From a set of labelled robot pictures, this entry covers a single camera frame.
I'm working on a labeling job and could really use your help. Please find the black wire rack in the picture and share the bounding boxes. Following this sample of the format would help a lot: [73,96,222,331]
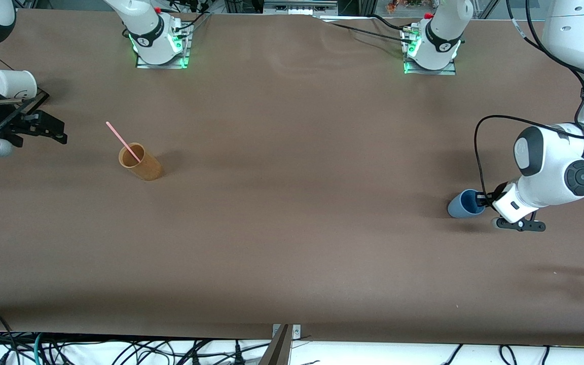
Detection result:
[0,53,50,110]

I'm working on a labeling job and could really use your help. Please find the grey power strip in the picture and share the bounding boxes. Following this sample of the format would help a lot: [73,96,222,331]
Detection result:
[263,0,339,16]

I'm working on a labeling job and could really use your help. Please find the short black table cable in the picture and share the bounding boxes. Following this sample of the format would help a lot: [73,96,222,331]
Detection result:
[368,14,412,33]

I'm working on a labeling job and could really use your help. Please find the orange background objects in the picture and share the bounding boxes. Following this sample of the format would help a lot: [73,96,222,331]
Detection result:
[386,0,424,13]

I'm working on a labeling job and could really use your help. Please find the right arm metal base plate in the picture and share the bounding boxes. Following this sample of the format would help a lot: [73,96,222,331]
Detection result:
[135,23,191,69]

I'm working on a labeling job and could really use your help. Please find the brown bamboo cup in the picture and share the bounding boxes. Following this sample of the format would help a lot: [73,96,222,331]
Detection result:
[118,142,162,181]

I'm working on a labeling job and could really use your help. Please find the blue cup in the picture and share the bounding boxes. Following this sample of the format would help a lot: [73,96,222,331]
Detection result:
[447,189,486,219]

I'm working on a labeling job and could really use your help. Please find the metal table bracket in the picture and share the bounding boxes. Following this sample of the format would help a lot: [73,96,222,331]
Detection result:
[272,324,302,340]

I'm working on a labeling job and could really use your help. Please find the long black table cable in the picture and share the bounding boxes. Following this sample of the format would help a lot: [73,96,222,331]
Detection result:
[317,19,417,45]

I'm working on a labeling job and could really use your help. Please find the grey metal bar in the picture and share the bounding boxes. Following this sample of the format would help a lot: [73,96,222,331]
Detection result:
[258,324,293,365]

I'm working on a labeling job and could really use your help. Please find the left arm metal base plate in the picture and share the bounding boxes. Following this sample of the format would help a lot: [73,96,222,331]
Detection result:
[403,28,458,76]

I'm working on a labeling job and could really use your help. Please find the pink chopstick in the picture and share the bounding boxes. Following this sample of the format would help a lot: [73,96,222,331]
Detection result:
[105,121,141,163]

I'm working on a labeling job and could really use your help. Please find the black base cable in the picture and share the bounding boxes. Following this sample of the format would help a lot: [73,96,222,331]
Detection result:
[173,11,212,33]

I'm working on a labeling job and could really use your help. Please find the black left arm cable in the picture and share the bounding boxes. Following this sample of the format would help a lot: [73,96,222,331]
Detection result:
[474,0,584,198]

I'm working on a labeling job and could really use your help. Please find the white cup with print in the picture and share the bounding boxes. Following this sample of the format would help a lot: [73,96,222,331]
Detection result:
[0,69,38,99]

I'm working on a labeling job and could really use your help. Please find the brown table cover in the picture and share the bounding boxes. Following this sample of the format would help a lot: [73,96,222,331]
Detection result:
[0,8,584,348]

